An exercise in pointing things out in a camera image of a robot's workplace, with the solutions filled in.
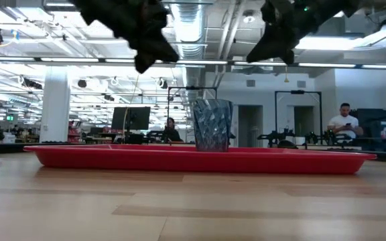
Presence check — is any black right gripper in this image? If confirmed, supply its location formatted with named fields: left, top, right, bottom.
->
left=246, top=0, right=315, bottom=66

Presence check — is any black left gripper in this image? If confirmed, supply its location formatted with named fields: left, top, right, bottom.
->
left=80, top=0, right=180, bottom=74

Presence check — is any blue faceted cup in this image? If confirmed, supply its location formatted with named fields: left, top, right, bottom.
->
left=191, top=98, right=235, bottom=153

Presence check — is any red plastic tray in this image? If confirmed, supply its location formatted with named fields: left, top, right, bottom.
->
left=23, top=143, right=377, bottom=175

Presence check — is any black monitor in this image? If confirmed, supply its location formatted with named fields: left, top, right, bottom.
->
left=111, top=106, right=151, bottom=132

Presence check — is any white pillar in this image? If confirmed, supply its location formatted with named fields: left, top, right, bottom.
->
left=39, top=66, right=72, bottom=144

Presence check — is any red bin rack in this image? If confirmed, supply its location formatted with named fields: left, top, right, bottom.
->
left=67, top=120, right=82, bottom=144

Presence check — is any black cabinet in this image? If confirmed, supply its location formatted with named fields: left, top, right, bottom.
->
left=348, top=108, right=386, bottom=140

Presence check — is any silver ventilation duct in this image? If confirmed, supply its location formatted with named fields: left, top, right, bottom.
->
left=170, top=0, right=211, bottom=101

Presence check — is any black gantry frame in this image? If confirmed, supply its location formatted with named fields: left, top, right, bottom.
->
left=274, top=89, right=323, bottom=145
left=167, top=86, right=218, bottom=145

